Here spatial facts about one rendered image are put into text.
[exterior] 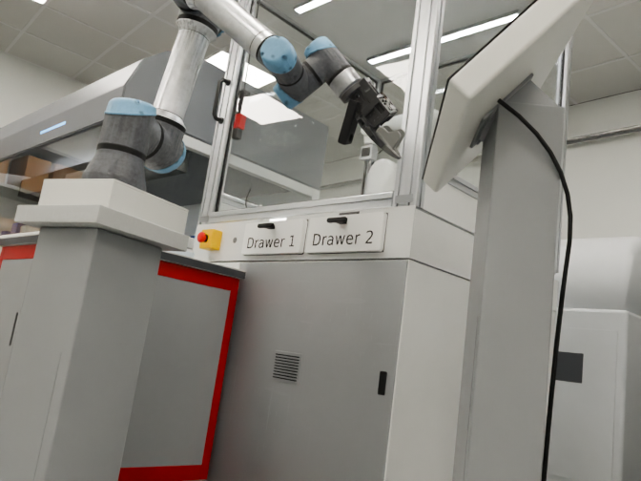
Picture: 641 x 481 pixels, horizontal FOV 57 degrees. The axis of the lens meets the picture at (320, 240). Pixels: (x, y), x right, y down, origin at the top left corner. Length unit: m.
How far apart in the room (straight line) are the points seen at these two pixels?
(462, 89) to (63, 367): 0.95
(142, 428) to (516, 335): 1.17
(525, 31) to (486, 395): 0.59
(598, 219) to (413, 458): 3.56
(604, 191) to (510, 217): 3.93
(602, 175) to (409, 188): 3.52
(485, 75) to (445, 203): 0.81
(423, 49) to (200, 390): 1.23
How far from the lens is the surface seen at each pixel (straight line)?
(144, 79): 2.72
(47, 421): 1.39
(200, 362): 1.95
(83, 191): 1.46
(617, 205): 4.94
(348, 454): 1.65
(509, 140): 1.15
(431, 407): 1.71
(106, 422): 1.45
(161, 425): 1.91
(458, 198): 1.81
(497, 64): 1.00
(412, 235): 1.60
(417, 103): 1.74
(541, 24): 1.04
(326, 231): 1.78
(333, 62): 1.55
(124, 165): 1.48
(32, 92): 6.30
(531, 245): 1.10
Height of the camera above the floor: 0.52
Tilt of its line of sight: 11 degrees up
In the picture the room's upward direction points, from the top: 8 degrees clockwise
